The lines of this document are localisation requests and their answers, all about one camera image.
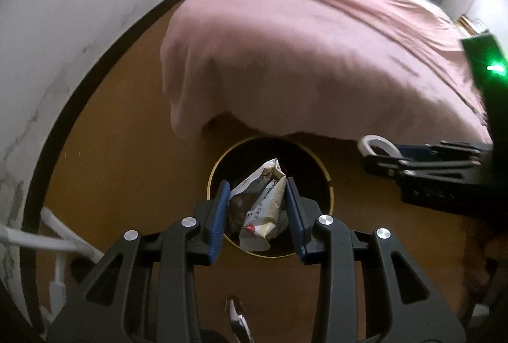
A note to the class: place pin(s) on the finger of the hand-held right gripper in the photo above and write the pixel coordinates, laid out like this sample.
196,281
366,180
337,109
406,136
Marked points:
397,167
414,152

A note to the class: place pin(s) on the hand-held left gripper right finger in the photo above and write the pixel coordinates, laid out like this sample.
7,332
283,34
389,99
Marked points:
294,220

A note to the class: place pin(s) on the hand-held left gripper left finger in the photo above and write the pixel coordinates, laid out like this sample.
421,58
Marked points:
220,220

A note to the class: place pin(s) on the white printed snack wrapper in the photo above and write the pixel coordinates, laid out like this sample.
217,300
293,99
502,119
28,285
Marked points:
262,208

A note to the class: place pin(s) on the black round bin gold rim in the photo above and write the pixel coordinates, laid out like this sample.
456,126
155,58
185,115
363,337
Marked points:
311,168

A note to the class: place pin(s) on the wooden bedside table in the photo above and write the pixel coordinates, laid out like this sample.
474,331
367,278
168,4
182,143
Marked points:
472,23

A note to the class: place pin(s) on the small silver foil wrapper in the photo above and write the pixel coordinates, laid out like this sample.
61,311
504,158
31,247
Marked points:
238,321

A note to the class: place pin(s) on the pink bed blanket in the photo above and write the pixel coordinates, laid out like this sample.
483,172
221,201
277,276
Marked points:
297,49

